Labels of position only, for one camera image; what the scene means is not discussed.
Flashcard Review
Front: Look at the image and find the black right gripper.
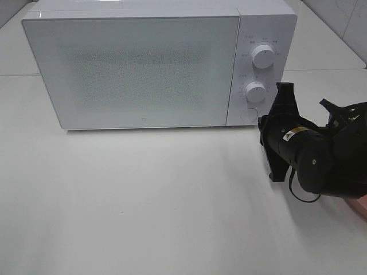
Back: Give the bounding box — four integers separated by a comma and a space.
258, 82, 329, 182

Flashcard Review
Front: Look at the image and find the upper white microwave knob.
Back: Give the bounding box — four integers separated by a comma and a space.
250, 42, 275, 69

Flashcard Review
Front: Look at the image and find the pink round plate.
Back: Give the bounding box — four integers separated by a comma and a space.
345, 195, 367, 220

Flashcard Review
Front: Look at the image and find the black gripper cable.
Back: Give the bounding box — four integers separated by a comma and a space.
287, 167, 322, 203

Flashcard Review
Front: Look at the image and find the lower white microwave knob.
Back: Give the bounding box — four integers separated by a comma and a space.
243, 81, 267, 103

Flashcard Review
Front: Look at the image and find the round white door-release button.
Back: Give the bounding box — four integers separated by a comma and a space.
240, 108, 259, 125

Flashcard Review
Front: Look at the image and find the white microwave knob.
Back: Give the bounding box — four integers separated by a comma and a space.
250, 42, 275, 69
243, 81, 267, 103

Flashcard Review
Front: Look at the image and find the white microwave oven body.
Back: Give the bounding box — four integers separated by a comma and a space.
21, 1, 298, 129

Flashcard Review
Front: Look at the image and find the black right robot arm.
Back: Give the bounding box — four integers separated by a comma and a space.
258, 82, 366, 198

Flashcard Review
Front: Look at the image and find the white microwave door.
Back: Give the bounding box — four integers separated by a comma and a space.
22, 17, 239, 130

